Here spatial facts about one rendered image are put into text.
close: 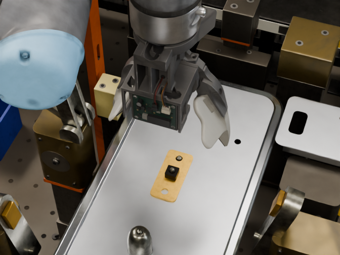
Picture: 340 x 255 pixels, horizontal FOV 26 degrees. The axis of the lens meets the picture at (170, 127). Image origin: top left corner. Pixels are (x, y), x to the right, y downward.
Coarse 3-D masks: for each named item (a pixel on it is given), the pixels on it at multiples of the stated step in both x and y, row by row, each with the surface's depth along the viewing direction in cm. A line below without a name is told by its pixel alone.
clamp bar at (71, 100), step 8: (72, 96) 99; (80, 96) 99; (64, 104) 97; (72, 104) 100; (80, 104) 100; (64, 112) 98; (72, 112) 98; (80, 112) 102; (88, 112) 102; (64, 120) 100; (72, 120) 99; (88, 120) 103; (80, 128) 101
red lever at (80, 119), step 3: (48, 108) 101; (51, 108) 100; (54, 108) 100; (51, 111) 101; (54, 111) 101; (57, 111) 101; (57, 114) 101; (78, 114) 102; (78, 117) 102; (81, 117) 102; (78, 120) 101; (81, 120) 102; (81, 123) 102
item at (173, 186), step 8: (168, 152) 106; (176, 152) 106; (168, 160) 105; (176, 160) 105; (184, 160) 105; (192, 160) 106; (160, 168) 104; (168, 168) 103; (176, 168) 103; (184, 168) 104; (160, 176) 104; (168, 176) 103; (176, 176) 103; (184, 176) 104; (160, 184) 103; (168, 184) 103; (176, 184) 103; (152, 192) 102; (160, 192) 102; (168, 192) 102; (176, 192) 102; (168, 200) 101
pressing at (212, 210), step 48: (192, 96) 113; (240, 96) 113; (144, 144) 107; (192, 144) 107; (240, 144) 107; (96, 192) 102; (144, 192) 102; (192, 192) 102; (240, 192) 102; (96, 240) 98; (192, 240) 98; (240, 240) 98
